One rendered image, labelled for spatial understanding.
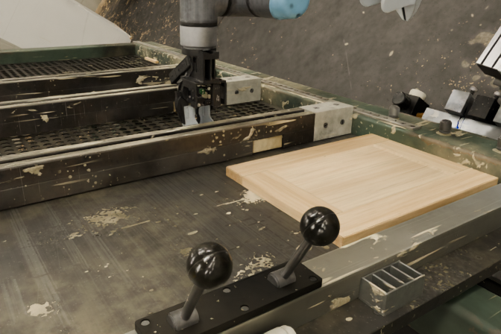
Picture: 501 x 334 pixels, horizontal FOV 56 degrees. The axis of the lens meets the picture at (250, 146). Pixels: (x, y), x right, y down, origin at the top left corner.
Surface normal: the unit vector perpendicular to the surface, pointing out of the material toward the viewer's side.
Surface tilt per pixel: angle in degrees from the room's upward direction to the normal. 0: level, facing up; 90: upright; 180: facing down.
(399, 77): 0
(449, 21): 0
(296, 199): 58
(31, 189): 90
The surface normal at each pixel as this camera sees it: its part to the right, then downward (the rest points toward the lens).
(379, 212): 0.03, -0.94
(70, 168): 0.57, 0.29
